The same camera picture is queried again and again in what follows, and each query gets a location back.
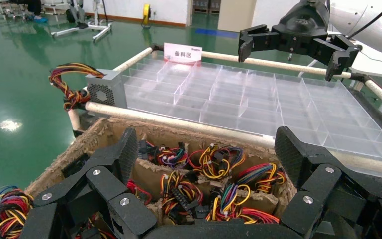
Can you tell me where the blue floor mat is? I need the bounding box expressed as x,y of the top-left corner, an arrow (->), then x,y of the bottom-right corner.
194,28 -> 239,39

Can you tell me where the cream vertical rack pipe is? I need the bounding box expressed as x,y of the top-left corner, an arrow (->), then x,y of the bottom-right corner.
67,109 -> 82,132

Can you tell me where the long cream rack rail pipe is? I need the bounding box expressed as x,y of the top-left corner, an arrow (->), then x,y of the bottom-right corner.
85,101 -> 382,179
200,51 -> 353,80

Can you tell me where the cardboard box with dividers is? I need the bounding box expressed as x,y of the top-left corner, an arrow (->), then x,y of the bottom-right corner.
24,117 -> 299,239

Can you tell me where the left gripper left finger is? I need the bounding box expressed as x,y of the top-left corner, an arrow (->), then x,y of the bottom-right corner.
19,127 -> 158,239

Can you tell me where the clear acrylic divider tray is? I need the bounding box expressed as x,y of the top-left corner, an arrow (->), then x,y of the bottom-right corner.
121,54 -> 382,182

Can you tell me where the white red area sign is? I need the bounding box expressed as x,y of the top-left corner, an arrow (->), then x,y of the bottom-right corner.
163,42 -> 203,64

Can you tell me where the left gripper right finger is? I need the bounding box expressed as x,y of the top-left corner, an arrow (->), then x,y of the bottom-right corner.
274,126 -> 382,239

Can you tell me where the white wheeled floor stand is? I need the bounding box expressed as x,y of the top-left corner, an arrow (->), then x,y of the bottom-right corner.
51,0 -> 112,43

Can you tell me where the coloured power supply cable bundle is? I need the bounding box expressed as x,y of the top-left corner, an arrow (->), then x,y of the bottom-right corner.
126,179 -> 154,206
0,185 -> 35,239
159,171 -> 210,226
137,140 -> 191,170
205,183 -> 281,226
236,163 -> 287,194
75,214 -> 116,239

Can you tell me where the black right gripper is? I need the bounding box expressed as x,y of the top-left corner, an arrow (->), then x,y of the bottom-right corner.
238,0 -> 361,82

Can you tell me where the white metal chair frame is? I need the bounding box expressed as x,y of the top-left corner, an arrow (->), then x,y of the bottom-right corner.
0,0 -> 27,20

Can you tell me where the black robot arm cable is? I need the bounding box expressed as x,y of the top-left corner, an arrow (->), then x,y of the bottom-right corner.
347,0 -> 382,38

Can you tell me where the person in dark trousers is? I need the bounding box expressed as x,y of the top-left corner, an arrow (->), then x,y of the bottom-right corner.
26,0 -> 48,24

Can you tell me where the yellow floor fan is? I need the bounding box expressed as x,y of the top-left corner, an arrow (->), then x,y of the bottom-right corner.
141,3 -> 152,29

